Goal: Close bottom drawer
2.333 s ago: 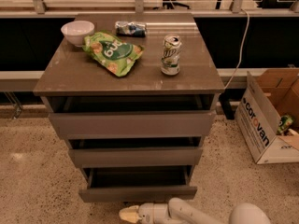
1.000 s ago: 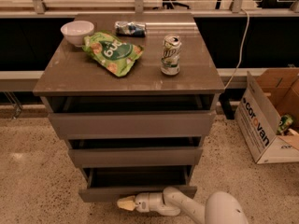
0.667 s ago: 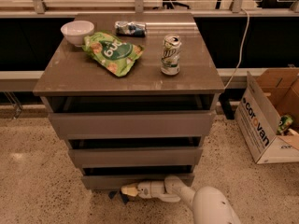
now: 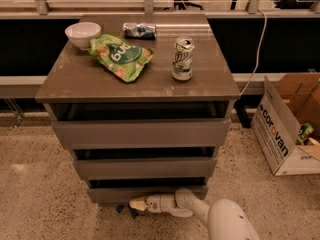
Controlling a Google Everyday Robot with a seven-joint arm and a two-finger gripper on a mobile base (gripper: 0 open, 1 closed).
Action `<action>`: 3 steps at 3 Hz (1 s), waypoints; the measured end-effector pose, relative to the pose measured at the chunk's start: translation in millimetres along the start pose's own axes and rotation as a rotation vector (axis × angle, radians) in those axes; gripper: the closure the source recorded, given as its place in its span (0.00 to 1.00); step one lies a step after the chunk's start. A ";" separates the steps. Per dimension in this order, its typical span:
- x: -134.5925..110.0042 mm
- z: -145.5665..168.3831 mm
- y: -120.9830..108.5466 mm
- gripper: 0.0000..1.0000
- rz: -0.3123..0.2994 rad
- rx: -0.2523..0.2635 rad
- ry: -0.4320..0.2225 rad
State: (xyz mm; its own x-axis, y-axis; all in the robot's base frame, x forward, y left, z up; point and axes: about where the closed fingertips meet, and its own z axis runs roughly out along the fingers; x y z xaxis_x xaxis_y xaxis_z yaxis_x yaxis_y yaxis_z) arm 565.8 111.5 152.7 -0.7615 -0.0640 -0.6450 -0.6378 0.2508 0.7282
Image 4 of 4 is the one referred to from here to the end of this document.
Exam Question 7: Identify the grey bottom drawer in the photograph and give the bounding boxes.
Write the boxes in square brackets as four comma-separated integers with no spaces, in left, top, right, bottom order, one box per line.
[88,177,208,204]

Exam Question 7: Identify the grey drawer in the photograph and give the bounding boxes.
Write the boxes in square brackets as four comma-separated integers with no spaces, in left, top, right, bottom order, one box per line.
[45,101,234,150]
[73,147,217,180]
[88,177,208,204]

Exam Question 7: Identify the grey middle drawer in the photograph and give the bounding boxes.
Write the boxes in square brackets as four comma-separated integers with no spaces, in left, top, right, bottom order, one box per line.
[73,147,217,180]

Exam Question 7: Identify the grey drawer cabinet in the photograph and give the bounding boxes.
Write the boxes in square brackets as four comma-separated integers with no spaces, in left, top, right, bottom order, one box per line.
[35,13,241,195]

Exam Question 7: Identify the grey top drawer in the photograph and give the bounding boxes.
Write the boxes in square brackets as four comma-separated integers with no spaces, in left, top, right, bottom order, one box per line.
[45,101,234,150]

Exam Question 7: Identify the white green soda can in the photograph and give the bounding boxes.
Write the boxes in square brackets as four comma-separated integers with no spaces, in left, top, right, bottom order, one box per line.
[172,36,195,81]

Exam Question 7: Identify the green snack bag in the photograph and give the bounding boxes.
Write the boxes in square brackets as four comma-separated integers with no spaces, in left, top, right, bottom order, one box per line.
[88,33,154,83]

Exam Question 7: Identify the white bowl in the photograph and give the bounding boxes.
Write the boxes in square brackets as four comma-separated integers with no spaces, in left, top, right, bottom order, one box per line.
[65,22,101,50]

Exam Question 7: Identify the green can in box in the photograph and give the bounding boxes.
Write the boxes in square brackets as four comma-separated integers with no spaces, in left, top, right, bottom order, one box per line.
[296,122,314,145]

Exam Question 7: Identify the white cardboard box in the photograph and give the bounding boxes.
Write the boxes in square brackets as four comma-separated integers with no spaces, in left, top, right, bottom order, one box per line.
[251,73,320,176]

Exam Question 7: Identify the white cable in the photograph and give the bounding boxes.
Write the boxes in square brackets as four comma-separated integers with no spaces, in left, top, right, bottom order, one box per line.
[238,9,269,97]

